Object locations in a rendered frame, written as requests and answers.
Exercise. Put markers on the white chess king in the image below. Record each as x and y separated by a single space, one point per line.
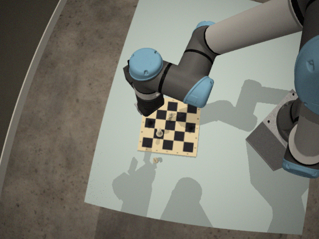
159 132

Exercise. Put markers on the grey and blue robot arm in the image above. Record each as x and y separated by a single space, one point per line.
189 81

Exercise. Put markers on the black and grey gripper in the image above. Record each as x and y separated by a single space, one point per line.
147 104

